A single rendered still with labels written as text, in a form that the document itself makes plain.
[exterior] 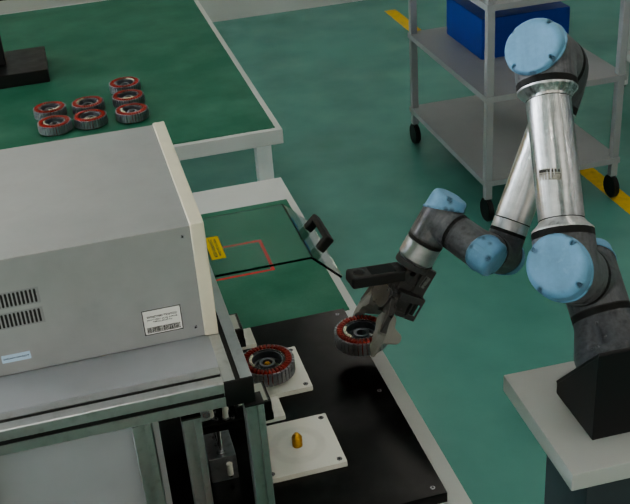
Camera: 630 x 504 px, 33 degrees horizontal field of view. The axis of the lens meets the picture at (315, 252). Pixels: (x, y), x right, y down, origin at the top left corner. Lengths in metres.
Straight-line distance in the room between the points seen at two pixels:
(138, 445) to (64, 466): 0.12
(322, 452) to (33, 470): 0.56
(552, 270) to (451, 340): 1.73
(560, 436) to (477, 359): 1.50
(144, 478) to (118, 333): 0.23
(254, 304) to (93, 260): 0.90
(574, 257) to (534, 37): 0.43
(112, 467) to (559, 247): 0.86
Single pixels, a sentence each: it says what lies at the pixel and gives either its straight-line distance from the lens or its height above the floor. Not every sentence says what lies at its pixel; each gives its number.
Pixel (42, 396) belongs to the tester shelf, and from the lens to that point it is 1.65.
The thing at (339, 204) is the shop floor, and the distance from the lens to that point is 4.54.
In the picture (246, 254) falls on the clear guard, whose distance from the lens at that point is 2.02.
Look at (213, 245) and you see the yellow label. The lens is 2.07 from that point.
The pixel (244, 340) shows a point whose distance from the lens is 2.08.
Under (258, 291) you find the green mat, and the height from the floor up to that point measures 0.75.
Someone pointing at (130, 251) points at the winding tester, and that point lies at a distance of 1.61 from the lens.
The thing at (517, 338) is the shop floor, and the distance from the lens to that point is 3.65.
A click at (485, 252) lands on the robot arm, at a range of 2.01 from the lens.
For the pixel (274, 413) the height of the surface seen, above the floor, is 0.88.
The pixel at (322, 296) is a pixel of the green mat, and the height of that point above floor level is 0.75.
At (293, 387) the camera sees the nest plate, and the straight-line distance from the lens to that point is 2.13.
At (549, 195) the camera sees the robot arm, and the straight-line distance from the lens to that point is 1.97.
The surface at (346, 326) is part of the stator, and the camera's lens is 2.18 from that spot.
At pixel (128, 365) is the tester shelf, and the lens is 1.67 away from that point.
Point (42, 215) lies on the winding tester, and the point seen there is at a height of 1.32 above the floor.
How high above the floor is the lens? 2.05
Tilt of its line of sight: 29 degrees down
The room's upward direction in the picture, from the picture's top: 4 degrees counter-clockwise
